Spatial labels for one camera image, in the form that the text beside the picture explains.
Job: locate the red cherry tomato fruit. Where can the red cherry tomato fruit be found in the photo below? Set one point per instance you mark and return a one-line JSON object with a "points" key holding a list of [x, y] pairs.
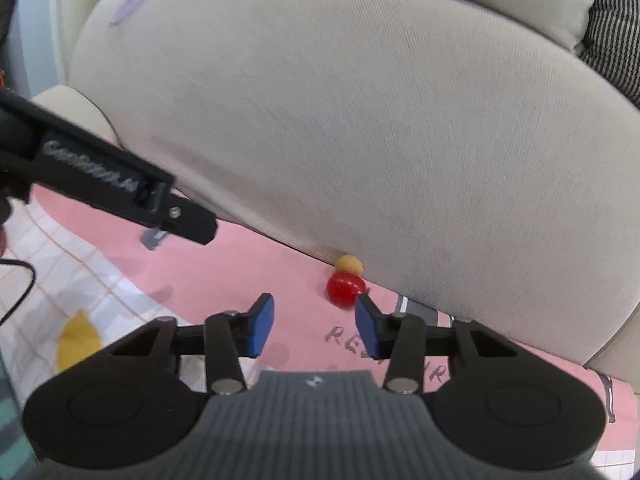
{"points": [[343, 288]]}

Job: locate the beige sofa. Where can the beige sofa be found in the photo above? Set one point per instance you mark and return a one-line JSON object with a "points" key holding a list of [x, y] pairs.
{"points": [[429, 138]]}

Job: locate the small beige round fruit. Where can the small beige round fruit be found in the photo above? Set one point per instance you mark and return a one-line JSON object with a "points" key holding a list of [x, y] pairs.
{"points": [[349, 264]]}

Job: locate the teal striped cloth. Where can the teal striped cloth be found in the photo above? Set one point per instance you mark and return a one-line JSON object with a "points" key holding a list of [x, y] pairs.
{"points": [[16, 457]]}

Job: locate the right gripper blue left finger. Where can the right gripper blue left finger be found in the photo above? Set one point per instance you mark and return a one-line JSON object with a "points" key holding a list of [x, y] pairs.
{"points": [[230, 336]]}

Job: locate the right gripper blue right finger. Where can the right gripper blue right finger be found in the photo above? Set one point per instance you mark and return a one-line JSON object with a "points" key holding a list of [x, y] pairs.
{"points": [[398, 339]]}

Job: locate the black white houndstooth cushion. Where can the black white houndstooth cushion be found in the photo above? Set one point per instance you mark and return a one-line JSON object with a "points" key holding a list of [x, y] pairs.
{"points": [[611, 44]]}

